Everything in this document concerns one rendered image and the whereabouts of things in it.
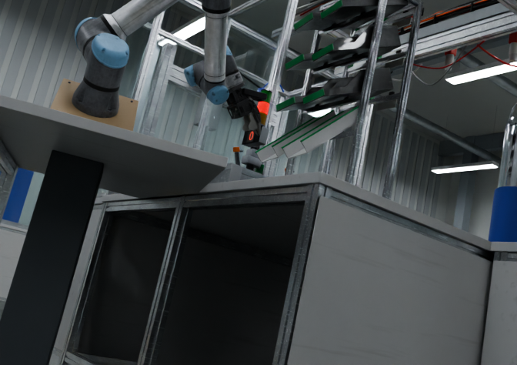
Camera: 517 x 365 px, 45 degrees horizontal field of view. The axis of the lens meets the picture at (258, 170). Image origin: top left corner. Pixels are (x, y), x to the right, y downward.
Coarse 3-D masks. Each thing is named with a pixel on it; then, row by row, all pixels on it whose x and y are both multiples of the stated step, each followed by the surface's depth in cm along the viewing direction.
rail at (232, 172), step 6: (228, 168) 215; (234, 168) 214; (240, 168) 216; (222, 174) 217; (228, 174) 214; (234, 174) 214; (240, 174) 216; (216, 180) 219; (222, 180) 216; (228, 180) 213; (234, 180) 214
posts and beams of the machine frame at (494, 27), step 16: (512, 0) 278; (496, 16) 299; (512, 16) 291; (336, 32) 344; (448, 32) 322; (464, 32) 313; (480, 32) 305; (496, 32) 297; (512, 32) 294; (400, 48) 348; (416, 48) 337; (432, 48) 327; (448, 48) 322; (384, 64) 355; (368, 128) 361
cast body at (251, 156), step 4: (252, 148) 239; (256, 148) 239; (248, 152) 239; (252, 152) 237; (244, 156) 238; (248, 156) 236; (252, 156) 237; (256, 156) 238; (244, 160) 238; (248, 160) 236; (252, 160) 237; (256, 160) 238; (252, 164) 237; (256, 164) 238; (260, 164) 239
